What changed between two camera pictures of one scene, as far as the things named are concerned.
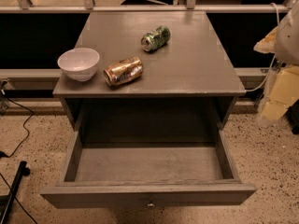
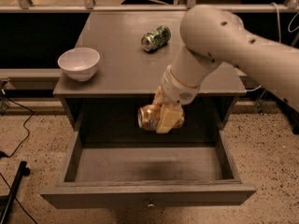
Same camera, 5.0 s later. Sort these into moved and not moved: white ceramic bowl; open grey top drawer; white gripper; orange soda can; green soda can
Moved: white gripper; orange soda can
Not moved: green soda can; white ceramic bowl; open grey top drawer
